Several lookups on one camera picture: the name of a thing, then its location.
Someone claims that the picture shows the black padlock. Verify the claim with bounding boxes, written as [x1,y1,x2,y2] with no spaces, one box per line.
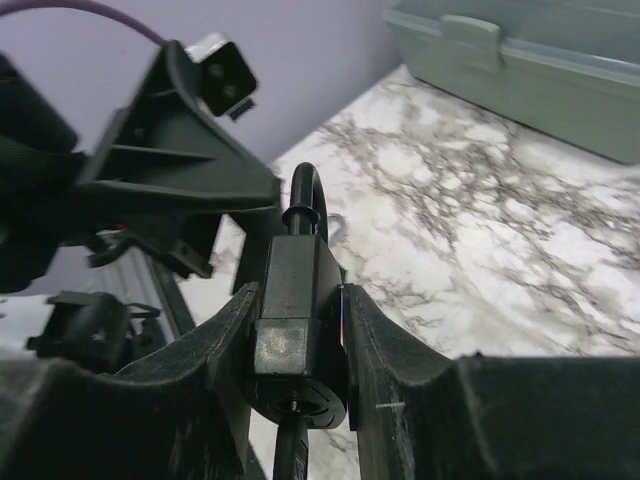
[243,162,348,429]

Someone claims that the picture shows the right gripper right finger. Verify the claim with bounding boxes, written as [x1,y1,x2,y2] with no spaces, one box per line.
[344,284,639,479]

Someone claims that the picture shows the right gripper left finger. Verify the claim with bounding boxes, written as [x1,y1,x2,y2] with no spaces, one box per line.
[1,283,260,479]

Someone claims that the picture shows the black-headed key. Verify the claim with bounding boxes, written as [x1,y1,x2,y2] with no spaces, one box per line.
[273,400,309,480]

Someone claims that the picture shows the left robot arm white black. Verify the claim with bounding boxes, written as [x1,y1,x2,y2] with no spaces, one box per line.
[1,41,280,293]

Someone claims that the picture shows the green plastic toolbox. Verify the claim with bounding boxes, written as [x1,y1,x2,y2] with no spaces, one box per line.
[383,1,639,164]

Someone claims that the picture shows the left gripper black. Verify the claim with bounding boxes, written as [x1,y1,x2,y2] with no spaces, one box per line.
[1,41,281,293]

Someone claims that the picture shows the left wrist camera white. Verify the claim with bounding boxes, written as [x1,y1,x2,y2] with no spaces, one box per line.
[186,32,258,122]

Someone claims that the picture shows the brass padlock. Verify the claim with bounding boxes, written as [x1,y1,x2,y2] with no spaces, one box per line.
[328,213,347,246]

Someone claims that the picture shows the aluminium extrusion rail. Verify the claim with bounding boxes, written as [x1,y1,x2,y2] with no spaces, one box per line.
[90,248,196,343]

